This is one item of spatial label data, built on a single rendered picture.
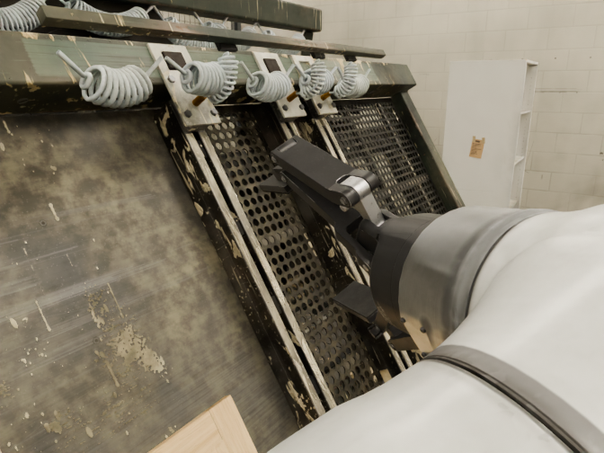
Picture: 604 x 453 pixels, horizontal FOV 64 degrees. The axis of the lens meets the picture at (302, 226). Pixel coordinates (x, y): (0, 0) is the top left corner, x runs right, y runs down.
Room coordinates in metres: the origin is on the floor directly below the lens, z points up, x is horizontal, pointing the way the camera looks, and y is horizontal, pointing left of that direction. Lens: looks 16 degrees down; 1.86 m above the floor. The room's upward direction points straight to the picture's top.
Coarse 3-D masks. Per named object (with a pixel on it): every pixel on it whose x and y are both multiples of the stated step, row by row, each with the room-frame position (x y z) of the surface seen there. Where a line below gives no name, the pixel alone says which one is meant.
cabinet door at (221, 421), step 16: (224, 400) 0.77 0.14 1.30; (208, 416) 0.73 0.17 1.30; (224, 416) 0.75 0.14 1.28; (240, 416) 0.77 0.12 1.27; (176, 432) 0.69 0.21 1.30; (192, 432) 0.70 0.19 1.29; (208, 432) 0.71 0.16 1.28; (224, 432) 0.73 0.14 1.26; (240, 432) 0.75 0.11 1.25; (160, 448) 0.65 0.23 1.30; (176, 448) 0.66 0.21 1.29; (192, 448) 0.68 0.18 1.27; (208, 448) 0.70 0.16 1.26; (224, 448) 0.72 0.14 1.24; (240, 448) 0.73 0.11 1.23
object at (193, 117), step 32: (160, 64) 1.04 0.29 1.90; (192, 96) 1.05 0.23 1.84; (224, 96) 1.01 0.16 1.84; (160, 128) 1.07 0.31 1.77; (192, 128) 1.03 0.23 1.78; (192, 160) 1.02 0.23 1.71; (192, 192) 1.02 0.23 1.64; (224, 192) 1.02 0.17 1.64; (224, 224) 0.97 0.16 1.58; (224, 256) 0.97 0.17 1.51; (256, 256) 0.97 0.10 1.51; (256, 288) 0.92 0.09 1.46; (256, 320) 0.92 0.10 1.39; (288, 320) 0.92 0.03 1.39; (288, 352) 0.88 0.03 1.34; (288, 384) 0.88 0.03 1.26; (320, 384) 0.88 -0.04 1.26
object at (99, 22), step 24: (48, 24) 0.71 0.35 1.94; (72, 24) 0.74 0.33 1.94; (96, 24) 0.76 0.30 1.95; (120, 24) 0.80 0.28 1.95; (144, 24) 0.83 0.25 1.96; (168, 24) 0.88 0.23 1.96; (192, 24) 0.93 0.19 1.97; (288, 48) 1.16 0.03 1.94; (312, 48) 1.23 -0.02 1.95; (336, 48) 1.32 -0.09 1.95; (360, 48) 1.44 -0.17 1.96; (96, 72) 0.81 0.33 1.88; (120, 72) 0.81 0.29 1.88; (144, 72) 0.84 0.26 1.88; (192, 72) 0.99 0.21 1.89; (216, 72) 0.97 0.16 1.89; (264, 72) 1.12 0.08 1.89; (288, 72) 1.20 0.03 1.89; (96, 96) 0.77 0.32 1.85; (120, 96) 0.80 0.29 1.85; (144, 96) 0.84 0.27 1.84; (264, 96) 1.11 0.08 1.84
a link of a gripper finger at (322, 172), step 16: (304, 144) 0.35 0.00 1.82; (272, 160) 0.36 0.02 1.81; (288, 160) 0.34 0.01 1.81; (304, 160) 0.34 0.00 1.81; (320, 160) 0.33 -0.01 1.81; (336, 160) 0.33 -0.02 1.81; (304, 176) 0.33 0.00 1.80; (320, 176) 0.32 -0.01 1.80; (336, 176) 0.31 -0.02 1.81; (368, 176) 0.29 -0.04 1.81; (320, 192) 0.32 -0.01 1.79; (336, 192) 0.29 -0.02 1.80; (352, 192) 0.29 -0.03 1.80
